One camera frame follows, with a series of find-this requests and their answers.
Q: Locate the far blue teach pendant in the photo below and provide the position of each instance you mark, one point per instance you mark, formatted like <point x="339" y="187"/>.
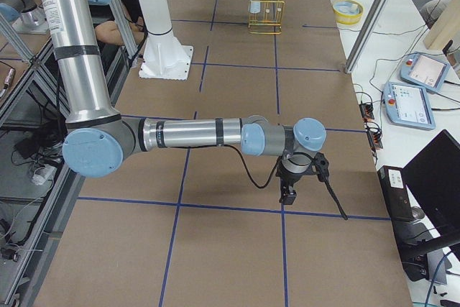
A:
<point x="424" y="70"/>

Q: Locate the black computer box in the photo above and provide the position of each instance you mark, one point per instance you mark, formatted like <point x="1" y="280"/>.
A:
<point x="404" y="216"/>

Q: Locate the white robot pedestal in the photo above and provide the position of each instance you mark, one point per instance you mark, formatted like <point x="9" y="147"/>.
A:
<point x="164" y="56"/>

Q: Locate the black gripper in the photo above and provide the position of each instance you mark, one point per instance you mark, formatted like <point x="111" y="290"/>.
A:
<point x="287" y="180"/>

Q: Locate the light blue cup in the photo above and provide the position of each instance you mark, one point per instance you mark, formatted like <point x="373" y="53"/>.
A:
<point x="254" y="7"/>

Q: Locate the gold wire cup holder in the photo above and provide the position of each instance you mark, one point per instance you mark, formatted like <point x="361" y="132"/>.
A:
<point x="269" y="20"/>

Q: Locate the black monitor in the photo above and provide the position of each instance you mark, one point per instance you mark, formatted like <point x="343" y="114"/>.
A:
<point x="432" y="177"/>

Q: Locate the yellow bowl with blue lid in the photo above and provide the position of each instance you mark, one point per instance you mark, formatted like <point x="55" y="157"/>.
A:
<point x="347" y="12"/>

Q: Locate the near blue teach pendant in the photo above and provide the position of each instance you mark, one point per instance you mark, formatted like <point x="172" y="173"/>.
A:
<point x="408" y="105"/>

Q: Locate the aluminium frame post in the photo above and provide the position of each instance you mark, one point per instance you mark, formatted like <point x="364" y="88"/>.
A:
<point x="365" y="33"/>

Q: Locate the blue teach pendant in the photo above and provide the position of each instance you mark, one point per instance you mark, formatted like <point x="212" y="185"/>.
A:
<point x="408" y="105"/>
<point x="424" y="70"/>

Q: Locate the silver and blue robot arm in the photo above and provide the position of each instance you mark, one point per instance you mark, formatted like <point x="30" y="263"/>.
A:
<point x="99" y="139"/>

